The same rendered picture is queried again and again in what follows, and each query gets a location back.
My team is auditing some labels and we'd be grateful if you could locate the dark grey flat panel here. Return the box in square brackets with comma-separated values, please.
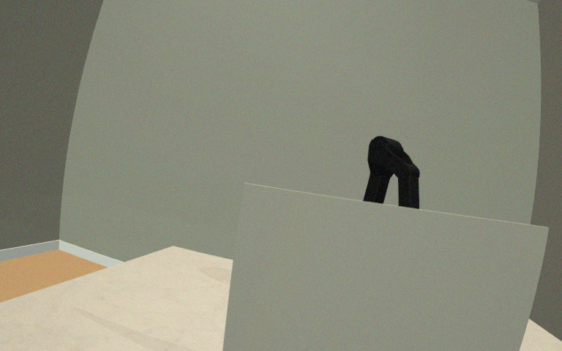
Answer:
[222, 183, 549, 351]

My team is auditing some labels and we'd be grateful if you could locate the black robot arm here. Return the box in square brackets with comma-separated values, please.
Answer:
[363, 136, 419, 209]

